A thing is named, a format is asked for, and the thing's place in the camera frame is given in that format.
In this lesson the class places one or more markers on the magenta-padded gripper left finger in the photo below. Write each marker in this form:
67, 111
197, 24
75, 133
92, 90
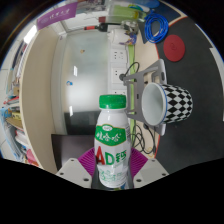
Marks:
87, 163

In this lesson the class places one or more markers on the dark wine bottle red cap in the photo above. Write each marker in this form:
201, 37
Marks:
102, 27

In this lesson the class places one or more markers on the white ceramic jar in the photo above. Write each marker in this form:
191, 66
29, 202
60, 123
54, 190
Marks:
118, 36

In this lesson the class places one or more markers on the grey metal laptop stand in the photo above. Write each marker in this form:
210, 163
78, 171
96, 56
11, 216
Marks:
156, 68

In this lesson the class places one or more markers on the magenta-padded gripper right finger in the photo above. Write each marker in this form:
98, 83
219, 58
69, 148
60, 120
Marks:
138, 163

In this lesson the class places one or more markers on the beige shelf with books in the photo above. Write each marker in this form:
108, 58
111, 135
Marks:
36, 100

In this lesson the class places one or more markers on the flat round red coaster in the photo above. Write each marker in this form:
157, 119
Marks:
174, 48

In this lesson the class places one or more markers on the black white checkered mug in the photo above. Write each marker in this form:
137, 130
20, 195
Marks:
178, 105

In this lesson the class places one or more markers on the white wall socket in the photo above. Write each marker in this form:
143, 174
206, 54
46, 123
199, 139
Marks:
117, 75
116, 56
118, 92

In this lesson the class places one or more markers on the black desk mat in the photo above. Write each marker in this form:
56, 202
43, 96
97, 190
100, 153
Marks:
200, 140

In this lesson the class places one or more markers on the white drink bottle green cap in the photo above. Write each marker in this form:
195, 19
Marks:
111, 150

